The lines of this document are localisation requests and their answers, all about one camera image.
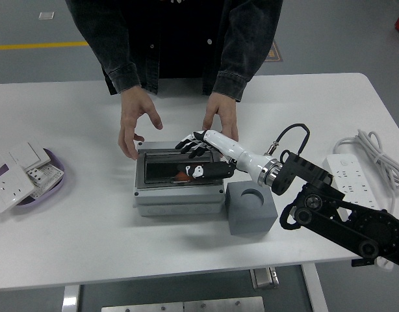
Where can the orange cylinder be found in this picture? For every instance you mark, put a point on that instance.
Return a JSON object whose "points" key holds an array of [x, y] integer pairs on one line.
{"points": [[182, 177]]}

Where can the person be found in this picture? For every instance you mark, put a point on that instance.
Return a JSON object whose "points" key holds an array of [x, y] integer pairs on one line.
{"points": [[176, 39]]}

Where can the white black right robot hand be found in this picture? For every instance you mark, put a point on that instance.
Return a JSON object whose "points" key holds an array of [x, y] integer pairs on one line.
{"points": [[232, 151]]}

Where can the person's right forearm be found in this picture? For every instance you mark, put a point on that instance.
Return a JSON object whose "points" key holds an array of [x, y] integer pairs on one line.
{"points": [[118, 68]]}

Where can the grey cube with round hole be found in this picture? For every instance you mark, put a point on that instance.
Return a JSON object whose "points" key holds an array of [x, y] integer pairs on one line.
{"points": [[251, 217]]}

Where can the grey table bracket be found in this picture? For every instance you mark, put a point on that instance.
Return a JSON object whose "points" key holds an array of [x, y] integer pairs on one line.
{"points": [[264, 278]]}

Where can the grey electrical box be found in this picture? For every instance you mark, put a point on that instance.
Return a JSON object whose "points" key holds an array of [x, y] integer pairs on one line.
{"points": [[180, 201]]}

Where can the small white socket module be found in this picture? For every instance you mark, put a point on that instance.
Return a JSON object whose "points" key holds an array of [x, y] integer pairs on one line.
{"points": [[36, 175]]}

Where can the person's left hand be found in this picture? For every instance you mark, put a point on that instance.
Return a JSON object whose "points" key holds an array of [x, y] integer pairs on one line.
{"points": [[223, 109]]}

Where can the white power plug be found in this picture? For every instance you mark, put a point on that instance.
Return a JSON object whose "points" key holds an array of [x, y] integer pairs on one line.
{"points": [[384, 263]]}

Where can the person's left forearm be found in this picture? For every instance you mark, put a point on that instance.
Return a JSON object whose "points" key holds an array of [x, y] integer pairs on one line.
{"points": [[238, 71]]}

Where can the white rocker switch plate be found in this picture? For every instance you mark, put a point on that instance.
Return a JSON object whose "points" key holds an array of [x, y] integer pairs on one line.
{"points": [[25, 156]]}

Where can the transparent box lid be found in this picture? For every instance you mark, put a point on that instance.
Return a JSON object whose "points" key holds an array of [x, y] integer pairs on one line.
{"points": [[160, 169]]}

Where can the white perforated socket plate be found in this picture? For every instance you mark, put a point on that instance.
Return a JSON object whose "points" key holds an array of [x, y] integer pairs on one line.
{"points": [[51, 177]]}

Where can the small grey floor plate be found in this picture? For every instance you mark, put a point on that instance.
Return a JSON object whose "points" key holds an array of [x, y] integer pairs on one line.
{"points": [[46, 15]]}

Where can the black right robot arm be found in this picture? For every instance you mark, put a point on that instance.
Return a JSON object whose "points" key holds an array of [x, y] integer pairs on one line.
{"points": [[349, 214]]}

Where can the purple tray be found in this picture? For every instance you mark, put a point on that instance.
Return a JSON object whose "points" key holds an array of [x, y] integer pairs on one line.
{"points": [[55, 190]]}

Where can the white power strip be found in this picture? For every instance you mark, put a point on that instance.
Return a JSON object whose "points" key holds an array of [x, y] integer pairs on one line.
{"points": [[349, 172]]}

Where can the person's right hand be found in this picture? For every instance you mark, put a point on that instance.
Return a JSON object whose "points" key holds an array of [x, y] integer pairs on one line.
{"points": [[134, 107]]}

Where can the white wall socket plate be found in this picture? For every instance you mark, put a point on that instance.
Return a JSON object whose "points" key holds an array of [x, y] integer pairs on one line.
{"points": [[9, 190]]}

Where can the grey metal base plate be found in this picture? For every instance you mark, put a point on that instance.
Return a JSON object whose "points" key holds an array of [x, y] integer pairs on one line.
{"points": [[183, 305]]}

